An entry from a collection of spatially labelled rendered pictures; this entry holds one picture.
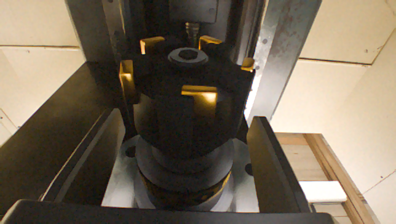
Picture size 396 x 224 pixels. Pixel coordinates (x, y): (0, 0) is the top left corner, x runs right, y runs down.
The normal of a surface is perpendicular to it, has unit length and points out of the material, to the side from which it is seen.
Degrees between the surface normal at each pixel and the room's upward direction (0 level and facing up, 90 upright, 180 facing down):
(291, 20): 90
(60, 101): 180
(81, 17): 90
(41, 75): 90
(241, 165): 180
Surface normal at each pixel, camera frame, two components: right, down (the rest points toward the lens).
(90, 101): 0.06, -0.75
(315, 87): 0.01, 0.65
